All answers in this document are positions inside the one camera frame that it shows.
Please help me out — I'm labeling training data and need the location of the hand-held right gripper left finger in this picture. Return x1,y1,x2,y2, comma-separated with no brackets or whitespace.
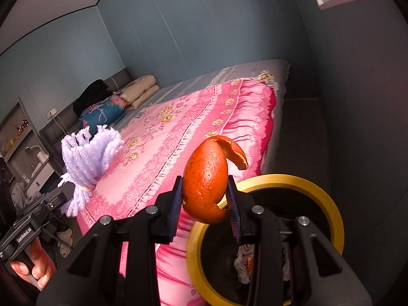
36,175,185,306

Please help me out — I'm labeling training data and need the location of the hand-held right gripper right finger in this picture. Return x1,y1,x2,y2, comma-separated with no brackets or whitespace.
227,175,372,306

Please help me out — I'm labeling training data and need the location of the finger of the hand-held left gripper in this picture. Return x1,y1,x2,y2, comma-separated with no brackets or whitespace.
27,185,69,219

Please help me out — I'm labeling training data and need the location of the orange peel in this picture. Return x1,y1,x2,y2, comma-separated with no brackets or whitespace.
182,135,249,224

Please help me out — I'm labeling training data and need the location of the purple knitted sock bundle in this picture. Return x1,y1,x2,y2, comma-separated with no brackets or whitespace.
57,126,125,219

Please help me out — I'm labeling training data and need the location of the black trash bin yellow rim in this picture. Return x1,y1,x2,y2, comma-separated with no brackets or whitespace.
186,174,345,306

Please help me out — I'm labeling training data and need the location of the person's left hand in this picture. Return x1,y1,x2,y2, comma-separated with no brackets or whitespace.
9,237,56,290

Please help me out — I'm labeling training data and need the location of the white plastic bag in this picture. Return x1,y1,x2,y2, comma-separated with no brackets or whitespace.
234,244,256,284

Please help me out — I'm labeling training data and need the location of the white desk lamp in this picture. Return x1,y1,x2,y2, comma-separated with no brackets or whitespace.
25,145,45,166

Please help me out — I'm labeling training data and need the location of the grey shelf unit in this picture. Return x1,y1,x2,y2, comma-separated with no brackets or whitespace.
0,99,55,195

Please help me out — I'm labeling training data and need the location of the pink floral bedsheet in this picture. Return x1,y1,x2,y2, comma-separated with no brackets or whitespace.
75,78,276,306

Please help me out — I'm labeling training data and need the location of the blue floral folded quilt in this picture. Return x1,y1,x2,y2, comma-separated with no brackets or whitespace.
78,94,126,134

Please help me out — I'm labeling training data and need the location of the black folded clothing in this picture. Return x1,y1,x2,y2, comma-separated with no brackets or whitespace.
73,80,110,113

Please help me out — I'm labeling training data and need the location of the beige folded quilt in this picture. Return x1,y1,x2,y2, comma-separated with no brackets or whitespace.
119,75,160,109

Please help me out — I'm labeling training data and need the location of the grey padded headboard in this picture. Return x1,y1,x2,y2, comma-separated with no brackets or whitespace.
39,67,133,160

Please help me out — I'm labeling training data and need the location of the grey striped bed sheet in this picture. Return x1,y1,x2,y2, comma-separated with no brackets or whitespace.
105,59,291,134

